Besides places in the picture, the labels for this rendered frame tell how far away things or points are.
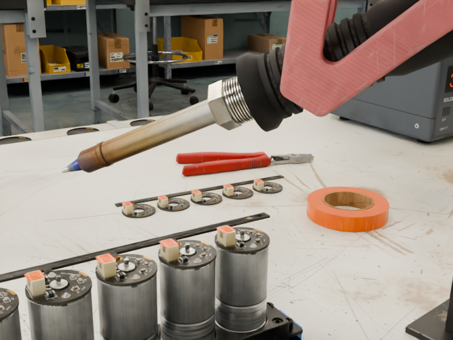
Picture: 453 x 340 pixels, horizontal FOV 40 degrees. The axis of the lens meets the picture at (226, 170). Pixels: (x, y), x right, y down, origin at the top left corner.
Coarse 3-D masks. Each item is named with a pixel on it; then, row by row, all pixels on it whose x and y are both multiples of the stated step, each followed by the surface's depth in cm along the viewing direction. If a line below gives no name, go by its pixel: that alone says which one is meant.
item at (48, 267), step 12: (252, 216) 31; (264, 216) 31; (204, 228) 29; (144, 240) 28; (156, 240) 28; (96, 252) 27; (108, 252) 27; (120, 252) 27; (48, 264) 26; (60, 264) 26; (72, 264) 26; (0, 276) 25; (12, 276) 25; (24, 276) 25
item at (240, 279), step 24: (240, 240) 28; (216, 264) 28; (240, 264) 27; (264, 264) 28; (216, 288) 29; (240, 288) 28; (264, 288) 29; (216, 312) 29; (240, 312) 28; (264, 312) 29
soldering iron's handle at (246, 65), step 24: (384, 0) 17; (408, 0) 17; (336, 24) 18; (360, 24) 17; (384, 24) 17; (336, 48) 17; (432, 48) 17; (240, 72) 18; (264, 72) 18; (408, 72) 18; (264, 96) 18; (264, 120) 18
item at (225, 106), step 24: (216, 96) 19; (240, 96) 19; (168, 120) 20; (192, 120) 20; (216, 120) 19; (240, 120) 19; (96, 144) 21; (120, 144) 20; (144, 144) 20; (96, 168) 21
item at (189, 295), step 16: (160, 272) 27; (176, 272) 26; (192, 272) 26; (208, 272) 26; (160, 288) 27; (176, 288) 26; (192, 288) 26; (208, 288) 27; (160, 304) 27; (176, 304) 26; (192, 304) 26; (208, 304) 27; (160, 320) 28; (176, 320) 27; (192, 320) 27; (208, 320) 27; (160, 336) 28; (176, 336) 27; (192, 336) 27; (208, 336) 27
